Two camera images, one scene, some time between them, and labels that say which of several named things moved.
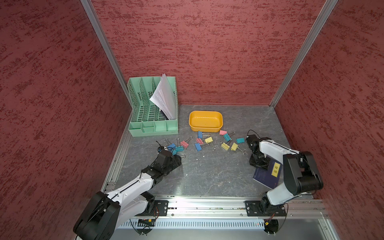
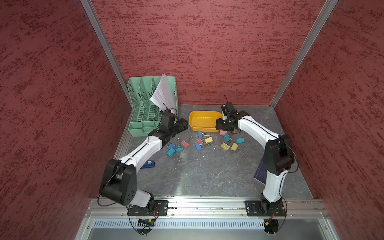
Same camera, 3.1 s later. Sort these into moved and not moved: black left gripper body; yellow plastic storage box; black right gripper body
Moved: black left gripper body; black right gripper body
Not moved: yellow plastic storage box
